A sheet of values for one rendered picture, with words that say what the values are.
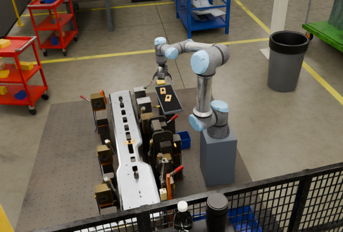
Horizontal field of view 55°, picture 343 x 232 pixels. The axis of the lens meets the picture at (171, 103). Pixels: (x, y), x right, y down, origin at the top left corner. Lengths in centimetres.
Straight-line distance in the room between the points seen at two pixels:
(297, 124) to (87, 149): 255
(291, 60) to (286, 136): 107
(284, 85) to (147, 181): 311
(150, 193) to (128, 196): 13
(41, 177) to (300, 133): 282
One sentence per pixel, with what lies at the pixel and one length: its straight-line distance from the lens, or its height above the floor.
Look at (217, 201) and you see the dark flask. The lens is 115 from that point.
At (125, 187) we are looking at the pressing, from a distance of 204.
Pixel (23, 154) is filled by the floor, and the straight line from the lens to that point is 415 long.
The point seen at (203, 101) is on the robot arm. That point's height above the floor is 144.
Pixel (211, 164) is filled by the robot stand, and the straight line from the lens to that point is 226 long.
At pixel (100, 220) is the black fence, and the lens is 122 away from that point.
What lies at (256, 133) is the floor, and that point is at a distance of 401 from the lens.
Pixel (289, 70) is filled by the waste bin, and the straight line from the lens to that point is 464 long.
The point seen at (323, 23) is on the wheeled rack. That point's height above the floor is 29.
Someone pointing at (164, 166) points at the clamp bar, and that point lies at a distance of 186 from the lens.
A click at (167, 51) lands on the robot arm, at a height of 162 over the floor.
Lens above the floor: 249
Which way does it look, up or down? 34 degrees down
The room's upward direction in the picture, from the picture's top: 3 degrees counter-clockwise
